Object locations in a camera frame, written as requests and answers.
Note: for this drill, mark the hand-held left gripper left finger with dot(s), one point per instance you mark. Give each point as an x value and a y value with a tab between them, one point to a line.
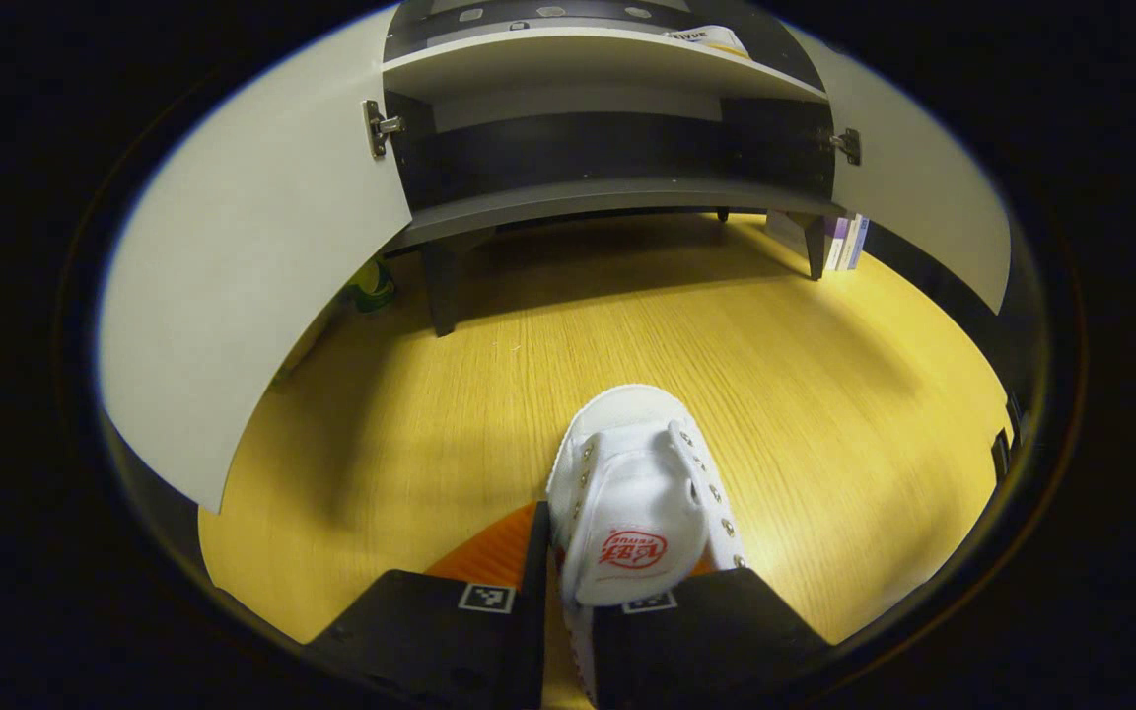
535	631

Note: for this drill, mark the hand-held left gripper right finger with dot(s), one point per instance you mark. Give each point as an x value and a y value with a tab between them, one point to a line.
706	641

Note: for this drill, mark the white canvas shoe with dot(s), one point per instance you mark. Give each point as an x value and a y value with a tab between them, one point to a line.
716	39
627	493

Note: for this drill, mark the white shoe cabinet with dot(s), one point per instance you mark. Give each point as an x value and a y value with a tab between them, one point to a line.
607	148

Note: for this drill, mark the metal door hinge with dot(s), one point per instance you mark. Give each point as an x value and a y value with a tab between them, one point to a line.
849	146
378	126

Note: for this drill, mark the white cabinet shelf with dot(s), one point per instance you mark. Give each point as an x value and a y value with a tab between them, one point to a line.
548	64

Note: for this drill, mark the yellow plush fruit toy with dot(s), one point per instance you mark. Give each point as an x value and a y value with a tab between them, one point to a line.
373	291

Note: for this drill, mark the pink white book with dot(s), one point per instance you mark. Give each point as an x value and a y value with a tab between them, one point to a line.
834	242

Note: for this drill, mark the lilac book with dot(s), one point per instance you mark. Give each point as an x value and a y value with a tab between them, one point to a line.
862	242

